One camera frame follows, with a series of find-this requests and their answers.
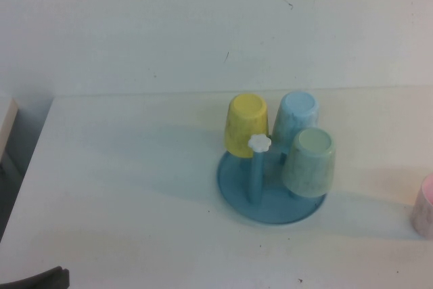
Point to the beige wooden board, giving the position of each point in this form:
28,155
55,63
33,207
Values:
7,119

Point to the green marbled plastic cup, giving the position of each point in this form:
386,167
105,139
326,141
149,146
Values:
309,167

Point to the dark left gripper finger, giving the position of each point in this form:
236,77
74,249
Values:
64,279
37,282

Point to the blue marbled plastic cup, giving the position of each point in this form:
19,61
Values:
297,113

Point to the blue round cup stand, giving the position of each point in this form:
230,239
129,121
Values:
270,207

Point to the pink marbled plastic cup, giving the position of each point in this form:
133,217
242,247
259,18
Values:
423,211

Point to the yellow plastic cup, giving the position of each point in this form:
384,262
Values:
243,119

